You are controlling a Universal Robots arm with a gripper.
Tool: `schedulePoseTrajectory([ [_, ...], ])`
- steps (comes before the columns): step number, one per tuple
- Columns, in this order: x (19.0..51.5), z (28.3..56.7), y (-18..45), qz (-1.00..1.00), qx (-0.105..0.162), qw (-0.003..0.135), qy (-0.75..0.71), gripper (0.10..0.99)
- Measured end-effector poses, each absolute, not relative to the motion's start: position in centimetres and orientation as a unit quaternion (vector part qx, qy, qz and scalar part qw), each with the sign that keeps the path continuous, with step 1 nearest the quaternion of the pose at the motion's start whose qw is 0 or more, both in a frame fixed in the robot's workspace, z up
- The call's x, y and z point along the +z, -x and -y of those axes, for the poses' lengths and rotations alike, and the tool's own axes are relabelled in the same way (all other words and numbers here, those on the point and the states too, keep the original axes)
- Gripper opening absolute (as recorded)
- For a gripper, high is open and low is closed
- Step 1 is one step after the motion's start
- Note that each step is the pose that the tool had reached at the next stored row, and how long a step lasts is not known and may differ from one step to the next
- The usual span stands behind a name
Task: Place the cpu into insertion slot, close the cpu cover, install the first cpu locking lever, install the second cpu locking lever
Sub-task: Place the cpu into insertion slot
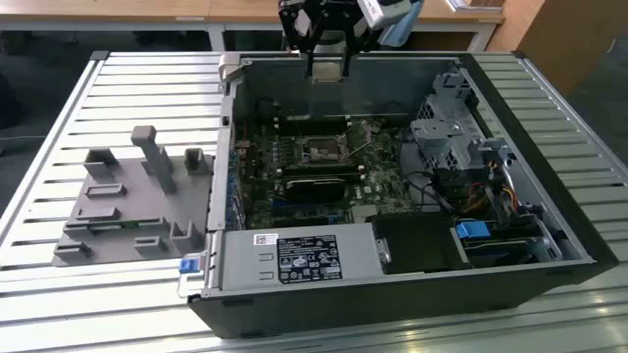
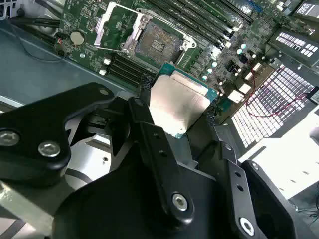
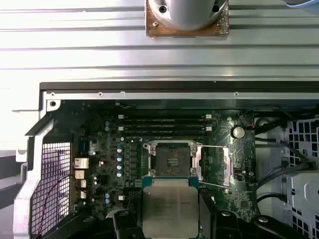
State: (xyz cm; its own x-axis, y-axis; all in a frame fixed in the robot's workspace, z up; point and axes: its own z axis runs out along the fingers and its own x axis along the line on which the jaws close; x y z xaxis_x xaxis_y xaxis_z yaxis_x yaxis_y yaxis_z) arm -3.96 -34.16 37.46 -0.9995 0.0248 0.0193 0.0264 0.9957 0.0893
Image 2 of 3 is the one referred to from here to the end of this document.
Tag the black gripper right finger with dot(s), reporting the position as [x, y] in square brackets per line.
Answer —
[249, 189]

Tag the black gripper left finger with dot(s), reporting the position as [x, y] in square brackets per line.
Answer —
[37, 129]

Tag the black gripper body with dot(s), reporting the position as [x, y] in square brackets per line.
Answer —
[112, 211]

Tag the silver green CPU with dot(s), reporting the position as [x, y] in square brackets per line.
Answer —
[179, 99]

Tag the metal socket cover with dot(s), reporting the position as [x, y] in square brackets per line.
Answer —
[101, 32]

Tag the metal locking lever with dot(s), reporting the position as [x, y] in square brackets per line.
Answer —
[144, 10]

